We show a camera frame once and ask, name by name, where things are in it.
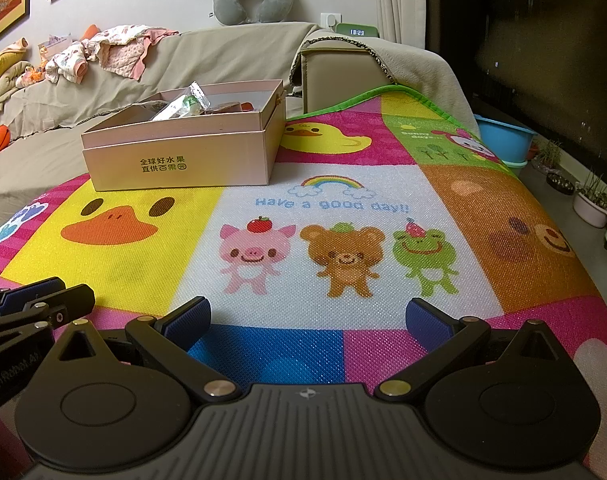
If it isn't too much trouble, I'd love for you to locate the pink cardboard box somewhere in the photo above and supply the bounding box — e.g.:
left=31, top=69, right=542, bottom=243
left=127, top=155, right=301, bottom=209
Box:
left=81, top=79, right=286, bottom=191

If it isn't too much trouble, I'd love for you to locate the hawthorn stick red packet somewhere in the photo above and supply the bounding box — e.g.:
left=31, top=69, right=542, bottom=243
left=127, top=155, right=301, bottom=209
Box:
left=152, top=81, right=212, bottom=122

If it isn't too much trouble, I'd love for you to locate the brown spiral cookie pack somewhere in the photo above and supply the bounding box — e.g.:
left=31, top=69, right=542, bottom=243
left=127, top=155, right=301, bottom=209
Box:
left=208, top=101, right=255, bottom=114

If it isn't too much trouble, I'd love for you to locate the colourful cartoon play mat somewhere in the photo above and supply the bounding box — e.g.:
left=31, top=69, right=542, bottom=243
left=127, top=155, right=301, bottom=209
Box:
left=0, top=86, right=607, bottom=479

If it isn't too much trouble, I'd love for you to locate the beige throw blanket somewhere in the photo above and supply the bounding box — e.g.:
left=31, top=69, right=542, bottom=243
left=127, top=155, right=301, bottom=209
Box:
left=0, top=22, right=479, bottom=138

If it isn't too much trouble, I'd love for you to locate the white plant pot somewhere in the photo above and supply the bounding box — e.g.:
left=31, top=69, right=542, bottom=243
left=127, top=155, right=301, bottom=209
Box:
left=573, top=192, right=607, bottom=229

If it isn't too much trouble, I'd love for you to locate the blue plastic basin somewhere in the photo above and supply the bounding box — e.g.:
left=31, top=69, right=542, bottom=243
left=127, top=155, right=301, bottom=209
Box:
left=474, top=114, right=535, bottom=162

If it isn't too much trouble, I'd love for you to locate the beige sofa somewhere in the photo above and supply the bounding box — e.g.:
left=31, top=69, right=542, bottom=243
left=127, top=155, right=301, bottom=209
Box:
left=0, top=22, right=479, bottom=226

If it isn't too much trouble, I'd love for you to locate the pink baby clothes pile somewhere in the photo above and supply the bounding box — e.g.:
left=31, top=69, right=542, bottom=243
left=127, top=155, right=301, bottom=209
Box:
left=44, top=25, right=178, bottom=84

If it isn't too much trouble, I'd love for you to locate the green digital clock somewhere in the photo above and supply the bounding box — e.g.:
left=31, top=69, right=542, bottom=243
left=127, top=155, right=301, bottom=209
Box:
left=334, top=22, right=379, bottom=38

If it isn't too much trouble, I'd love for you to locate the white wall socket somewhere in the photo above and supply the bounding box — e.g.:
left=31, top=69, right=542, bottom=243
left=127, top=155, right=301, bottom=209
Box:
left=320, top=12, right=343, bottom=29

